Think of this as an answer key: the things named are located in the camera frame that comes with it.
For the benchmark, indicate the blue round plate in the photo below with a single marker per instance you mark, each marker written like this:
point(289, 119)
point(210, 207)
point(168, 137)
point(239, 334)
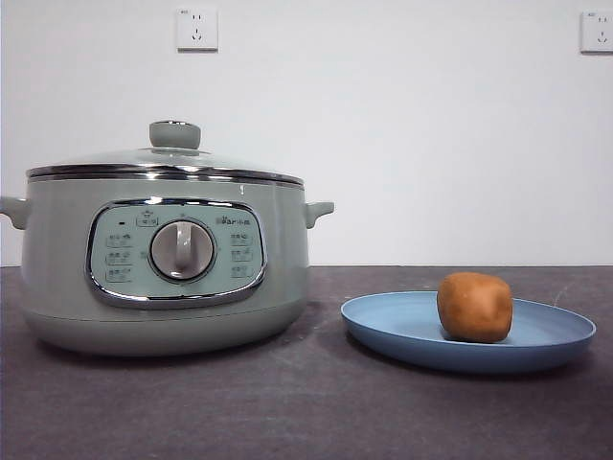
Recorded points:
point(392, 326)

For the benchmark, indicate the brown potato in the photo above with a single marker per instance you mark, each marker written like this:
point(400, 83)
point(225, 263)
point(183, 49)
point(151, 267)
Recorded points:
point(474, 306)

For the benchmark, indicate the glass lid with green knob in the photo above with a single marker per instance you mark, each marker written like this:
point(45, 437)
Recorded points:
point(174, 134)

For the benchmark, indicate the pale green electric steamer pot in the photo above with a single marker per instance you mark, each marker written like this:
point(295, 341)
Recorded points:
point(57, 268)

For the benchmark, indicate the white wall socket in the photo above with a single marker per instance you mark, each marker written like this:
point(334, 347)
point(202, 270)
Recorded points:
point(197, 29)
point(598, 31)

